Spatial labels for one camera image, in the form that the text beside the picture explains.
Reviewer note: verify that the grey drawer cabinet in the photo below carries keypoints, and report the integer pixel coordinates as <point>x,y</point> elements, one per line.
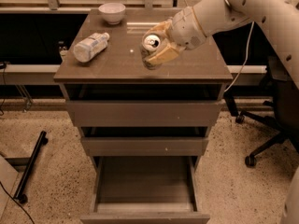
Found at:
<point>117,73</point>

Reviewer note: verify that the grey bottom drawer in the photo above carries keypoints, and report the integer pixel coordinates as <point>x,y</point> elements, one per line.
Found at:
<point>145,190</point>

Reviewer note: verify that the white ceramic bowl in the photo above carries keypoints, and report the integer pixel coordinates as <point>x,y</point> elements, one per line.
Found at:
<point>112,13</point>

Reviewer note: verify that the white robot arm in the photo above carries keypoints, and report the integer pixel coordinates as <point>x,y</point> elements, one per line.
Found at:
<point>279,22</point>

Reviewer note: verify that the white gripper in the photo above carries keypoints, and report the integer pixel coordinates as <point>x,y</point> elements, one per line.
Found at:
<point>186,29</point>

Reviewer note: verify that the grey drawer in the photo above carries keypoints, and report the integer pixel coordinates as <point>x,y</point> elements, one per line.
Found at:
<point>97,113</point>
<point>145,190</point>
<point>144,141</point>

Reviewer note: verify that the black metal bar stand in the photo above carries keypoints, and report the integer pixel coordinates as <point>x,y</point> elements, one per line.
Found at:
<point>19,193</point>

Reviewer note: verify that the grey middle drawer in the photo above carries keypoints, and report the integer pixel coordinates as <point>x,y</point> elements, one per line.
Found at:
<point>144,141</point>

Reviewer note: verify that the silver soda can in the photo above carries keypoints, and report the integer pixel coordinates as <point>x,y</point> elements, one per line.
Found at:
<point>149,44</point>

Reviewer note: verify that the grey top drawer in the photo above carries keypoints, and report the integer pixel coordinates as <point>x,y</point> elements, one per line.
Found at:
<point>97,113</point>

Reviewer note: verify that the small bottle behind cabinet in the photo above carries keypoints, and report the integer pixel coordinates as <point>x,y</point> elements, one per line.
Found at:
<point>63,49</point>

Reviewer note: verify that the white labelled plastic bottle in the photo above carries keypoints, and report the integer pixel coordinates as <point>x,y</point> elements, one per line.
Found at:
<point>89,47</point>

